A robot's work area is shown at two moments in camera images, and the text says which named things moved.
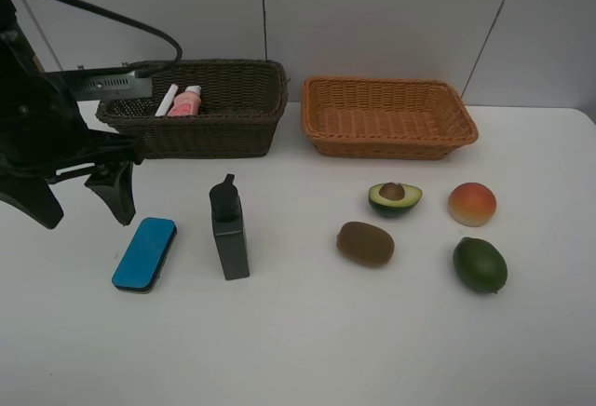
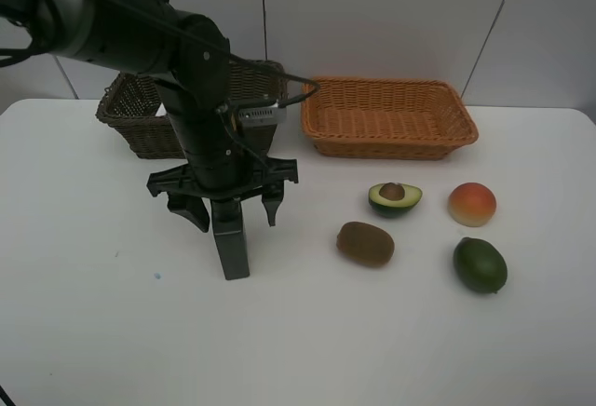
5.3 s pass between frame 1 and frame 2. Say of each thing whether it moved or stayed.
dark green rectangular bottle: stayed
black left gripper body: moved
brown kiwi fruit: stayed
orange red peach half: stayed
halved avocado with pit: stayed
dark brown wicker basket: stayed
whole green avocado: stayed
